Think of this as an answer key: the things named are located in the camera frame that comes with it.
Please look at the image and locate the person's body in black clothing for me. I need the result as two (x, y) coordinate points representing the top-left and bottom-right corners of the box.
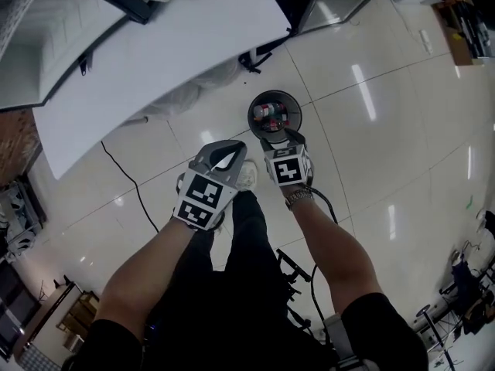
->
(63, 189), (428, 371)

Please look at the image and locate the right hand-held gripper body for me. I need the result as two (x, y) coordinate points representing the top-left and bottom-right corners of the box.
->
(264, 145), (312, 188)

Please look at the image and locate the open cardboard box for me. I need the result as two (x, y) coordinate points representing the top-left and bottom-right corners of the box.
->
(432, 0), (495, 67)

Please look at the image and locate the black glass-door cooler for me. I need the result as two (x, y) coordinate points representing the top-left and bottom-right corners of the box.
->
(258, 0), (391, 36)

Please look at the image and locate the black strapped bag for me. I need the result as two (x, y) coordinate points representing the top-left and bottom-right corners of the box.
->
(237, 46), (274, 75)

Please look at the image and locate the person's left forearm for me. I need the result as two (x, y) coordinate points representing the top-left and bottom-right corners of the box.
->
(101, 222), (194, 324)

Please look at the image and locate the grey rack with white parts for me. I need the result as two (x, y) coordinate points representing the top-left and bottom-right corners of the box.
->
(0, 179), (50, 262)

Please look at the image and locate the black round bin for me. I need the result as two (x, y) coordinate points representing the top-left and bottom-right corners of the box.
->
(247, 90), (303, 142)

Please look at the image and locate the silver wristwatch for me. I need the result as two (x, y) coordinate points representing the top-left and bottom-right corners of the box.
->
(285, 187), (314, 210)

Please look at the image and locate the white power strip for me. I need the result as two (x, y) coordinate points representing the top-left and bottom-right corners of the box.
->
(418, 29), (435, 56)

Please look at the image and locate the person's right forearm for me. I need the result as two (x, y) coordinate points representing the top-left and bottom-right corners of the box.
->
(288, 197), (382, 312)

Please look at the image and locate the crumpled clear plastic bag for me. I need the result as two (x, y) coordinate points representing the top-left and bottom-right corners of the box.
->
(142, 58), (243, 121)

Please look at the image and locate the green bottle red cap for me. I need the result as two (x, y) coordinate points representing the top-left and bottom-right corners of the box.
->
(253, 104), (286, 118)

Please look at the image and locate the black power cable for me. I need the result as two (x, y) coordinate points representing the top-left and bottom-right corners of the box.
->
(100, 141), (159, 233)

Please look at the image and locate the person's white right shoe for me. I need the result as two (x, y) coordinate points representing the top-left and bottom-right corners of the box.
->
(235, 160), (258, 192)

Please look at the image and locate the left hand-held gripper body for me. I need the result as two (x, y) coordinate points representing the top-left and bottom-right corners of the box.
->
(172, 162), (237, 231)

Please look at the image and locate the black mini fridge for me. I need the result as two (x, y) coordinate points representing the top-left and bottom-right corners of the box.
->
(0, 0), (131, 111)

